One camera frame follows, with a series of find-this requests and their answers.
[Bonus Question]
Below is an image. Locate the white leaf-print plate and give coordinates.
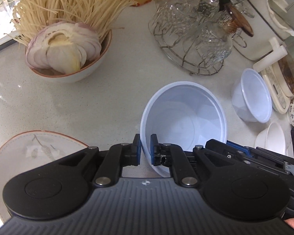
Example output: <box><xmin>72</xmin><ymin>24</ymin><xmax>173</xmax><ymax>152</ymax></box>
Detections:
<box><xmin>0</xmin><ymin>130</ymin><xmax>90</xmax><ymax>222</ymax></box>

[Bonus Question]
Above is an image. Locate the white electric cooker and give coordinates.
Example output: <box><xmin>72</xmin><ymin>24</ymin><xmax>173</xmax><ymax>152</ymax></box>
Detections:
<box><xmin>231</xmin><ymin>0</ymin><xmax>294</xmax><ymax>61</ymax></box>

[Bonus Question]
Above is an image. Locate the metal wire basket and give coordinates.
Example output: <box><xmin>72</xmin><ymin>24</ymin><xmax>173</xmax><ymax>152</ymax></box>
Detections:
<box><xmin>148</xmin><ymin>17</ymin><xmax>227</xmax><ymax>75</ymax></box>

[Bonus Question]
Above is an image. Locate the cream kettle base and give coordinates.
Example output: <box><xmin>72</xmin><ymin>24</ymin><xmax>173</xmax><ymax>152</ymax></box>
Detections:
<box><xmin>260</xmin><ymin>61</ymin><xmax>294</xmax><ymax>114</ymax></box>

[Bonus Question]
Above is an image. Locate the white bowl with brown rim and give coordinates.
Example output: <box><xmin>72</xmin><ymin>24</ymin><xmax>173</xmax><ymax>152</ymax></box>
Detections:
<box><xmin>25</xmin><ymin>29</ymin><xmax>112</xmax><ymax>83</ymax></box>

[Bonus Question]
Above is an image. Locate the amber glass saucer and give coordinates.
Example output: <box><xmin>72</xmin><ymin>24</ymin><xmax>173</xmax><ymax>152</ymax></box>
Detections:
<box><xmin>225</xmin><ymin>4</ymin><xmax>255</xmax><ymax>36</ymax></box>

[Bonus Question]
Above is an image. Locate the small white bowl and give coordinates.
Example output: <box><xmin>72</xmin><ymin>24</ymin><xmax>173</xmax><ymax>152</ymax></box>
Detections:
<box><xmin>254</xmin><ymin>122</ymin><xmax>291</xmax><ymax>156</ymax></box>

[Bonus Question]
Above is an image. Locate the pale blue plastic bowl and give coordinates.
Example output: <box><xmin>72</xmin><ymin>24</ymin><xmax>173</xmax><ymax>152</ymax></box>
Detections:
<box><xmin>231</xmin><ymin>68</ymin><xmax>273</xmax><ymax>123</ymax></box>
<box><xmin>140</xmin><ymin>81</ymin><xmax>228</xmax><ymax>178</ymax></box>

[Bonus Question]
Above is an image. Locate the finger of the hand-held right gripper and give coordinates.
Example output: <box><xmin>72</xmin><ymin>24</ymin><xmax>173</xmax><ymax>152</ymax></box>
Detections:
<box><xmin>227</xmin><ymin>141</ymin><xmax>292</xmax><ymax>169</ymax></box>
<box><xmin>206</xmin><ymin>139</ymin><xmax>254</xmax><ymax>163</ymax></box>

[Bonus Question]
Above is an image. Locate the sliced red onion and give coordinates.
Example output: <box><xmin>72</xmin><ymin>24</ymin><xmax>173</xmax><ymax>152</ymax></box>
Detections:
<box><xmin>26</xmin><ymin>22</ymin><xmax>102</xmax><ymax>74</ymax></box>

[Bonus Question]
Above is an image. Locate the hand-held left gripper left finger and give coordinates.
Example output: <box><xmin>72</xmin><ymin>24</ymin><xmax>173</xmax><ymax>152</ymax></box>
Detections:
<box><xmin>55</xmin><ymin>134</ymin><xmax>142</xmax><ymax>188</ymax></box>

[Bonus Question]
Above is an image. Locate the cluster of patterned glass cups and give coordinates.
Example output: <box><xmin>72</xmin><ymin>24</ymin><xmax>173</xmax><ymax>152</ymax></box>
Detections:
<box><xmin>153</xmin><ymin>0</ymin><xmax>255</xmax><ymax>65</ymax></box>

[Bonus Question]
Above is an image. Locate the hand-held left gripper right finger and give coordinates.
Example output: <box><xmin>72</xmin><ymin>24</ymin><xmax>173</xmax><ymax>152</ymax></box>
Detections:
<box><xmin>150</xmin><ymin>134</ymin><xmax>238</xmax><ymax>187</ymax></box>

